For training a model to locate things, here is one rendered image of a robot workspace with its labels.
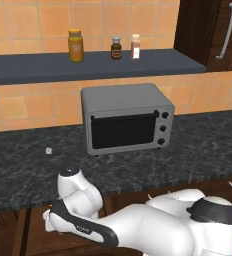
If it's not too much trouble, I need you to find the grey toaster oven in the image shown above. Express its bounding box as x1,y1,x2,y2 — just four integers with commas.
80,82,176,157

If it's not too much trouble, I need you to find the dark brown bottle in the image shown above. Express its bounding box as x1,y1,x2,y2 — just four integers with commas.
110,36,123,61

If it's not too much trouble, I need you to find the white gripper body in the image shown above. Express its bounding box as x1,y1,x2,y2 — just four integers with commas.
42,209,57,233

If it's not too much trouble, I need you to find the white and red shaker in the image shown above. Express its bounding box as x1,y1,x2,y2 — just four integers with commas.
130,33,142,60

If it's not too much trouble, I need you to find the dark wood cupboard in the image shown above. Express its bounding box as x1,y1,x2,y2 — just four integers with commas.
173,0,232,73

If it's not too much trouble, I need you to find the yellow jar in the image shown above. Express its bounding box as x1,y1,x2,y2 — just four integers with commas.
67,28,85,63

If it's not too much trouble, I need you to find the silver cupboard handle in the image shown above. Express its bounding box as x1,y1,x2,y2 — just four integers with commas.
215,2,232,61

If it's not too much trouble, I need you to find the dark wood drawer front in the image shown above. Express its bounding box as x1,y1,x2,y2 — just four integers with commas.
206,175,232,209

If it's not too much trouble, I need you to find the dark grey wall shelf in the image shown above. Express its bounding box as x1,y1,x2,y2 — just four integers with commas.
0,48,208,87

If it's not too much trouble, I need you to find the black toaster oven door handle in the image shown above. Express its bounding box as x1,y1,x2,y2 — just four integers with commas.
90,110,161,122

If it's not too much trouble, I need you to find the black toaster oven door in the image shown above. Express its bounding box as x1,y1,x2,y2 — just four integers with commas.
90,113,158,150

